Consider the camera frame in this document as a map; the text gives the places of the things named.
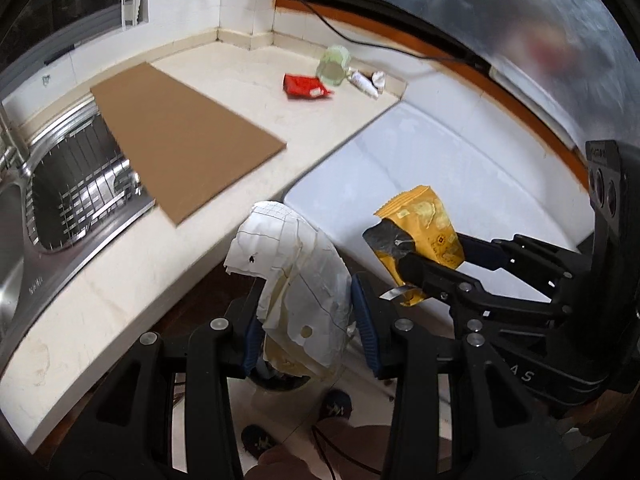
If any white paper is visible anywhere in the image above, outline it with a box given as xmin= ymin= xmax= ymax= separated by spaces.
xmin=223 ymin=201 xmax=357 ymax=379

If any orange wooden window frame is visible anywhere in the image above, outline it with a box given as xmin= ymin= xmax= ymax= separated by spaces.
xmin=272 ymin=0 xmax=592 ymax=192

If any stainless steel sink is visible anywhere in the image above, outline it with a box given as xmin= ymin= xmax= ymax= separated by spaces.
xmin=0 ymin=95 xmax=159 ymax=342

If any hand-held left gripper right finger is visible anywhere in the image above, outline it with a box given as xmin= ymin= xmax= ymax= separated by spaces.
xmin=351 ymin=272 xmax=576 ymax=480

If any black window cable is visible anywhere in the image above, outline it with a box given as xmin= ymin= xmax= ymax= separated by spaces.
xmin=292 ymin=0 xmax=497 ymax=70

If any metal framed sliding window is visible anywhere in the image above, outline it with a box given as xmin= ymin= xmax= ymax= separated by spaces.
xmin=0 ymin=0 xmax=127 ymax=92

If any wire dish rack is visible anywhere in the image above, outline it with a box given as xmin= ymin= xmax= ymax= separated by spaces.
xmin=29 ymin=114 xmax=145 ymax=250

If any red snack packet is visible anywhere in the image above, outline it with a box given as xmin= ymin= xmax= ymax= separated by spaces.
xmin=283 ymin=73 xmax=335 ymax=103

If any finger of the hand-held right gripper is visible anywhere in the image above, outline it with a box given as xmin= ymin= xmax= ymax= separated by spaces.
xmin=400 ymin=252 xmax=573 ymax=322
xmin=457 ymin=233 xmax=594 ymax=302

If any white squeeze tube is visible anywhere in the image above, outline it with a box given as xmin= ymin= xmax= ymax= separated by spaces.
xmin=348 ymin=67 xmax=382 ymax=100

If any brown wooden cabinet door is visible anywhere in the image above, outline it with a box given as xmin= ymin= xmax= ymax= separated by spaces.
xmin=150 ymin=260 xmax=258 ymax=333

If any person's dark shoe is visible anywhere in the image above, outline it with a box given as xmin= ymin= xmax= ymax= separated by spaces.
xmin=241 ymin=424 xmax=279 ymax=462
xmin=319 ymin=389 xmax=354 ymax=422

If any person's brown trouser leg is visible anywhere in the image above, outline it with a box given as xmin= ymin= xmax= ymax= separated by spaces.
xmin=244 ymin=424 xmax=397 ymax=480

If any brown cardboard sheet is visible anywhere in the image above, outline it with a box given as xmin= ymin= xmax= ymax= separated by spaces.
xmin=90 ymin=62 xmax=289 ymax=229

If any metal faucet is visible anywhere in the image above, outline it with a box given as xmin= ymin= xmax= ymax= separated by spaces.
xmin=0 ymin=104 xmax=27 ymax=173

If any white appliance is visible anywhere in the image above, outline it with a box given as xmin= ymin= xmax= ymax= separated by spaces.
xmin=282 ymin=97 xmax=597 ymax=332

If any thin black cable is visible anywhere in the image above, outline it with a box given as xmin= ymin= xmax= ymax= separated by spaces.
xmin=309 ymin=424 xmax=382 ymax=480

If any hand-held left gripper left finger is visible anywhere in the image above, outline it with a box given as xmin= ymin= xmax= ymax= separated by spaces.
xmin=45 ymin=280 xmax=264 ymax=480

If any green plastic cup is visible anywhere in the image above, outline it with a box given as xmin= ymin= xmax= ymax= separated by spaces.
xmin=318 ymin=44 xmax=351 ymax=86

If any dark round bin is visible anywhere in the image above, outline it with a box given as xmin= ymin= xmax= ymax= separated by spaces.
xmin=249 ymin=362 xmax=314 ymax=393

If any yellow snack wrapper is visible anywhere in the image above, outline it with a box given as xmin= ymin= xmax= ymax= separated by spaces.
xmin=362 ymin=185 xmax=467 ymax=309

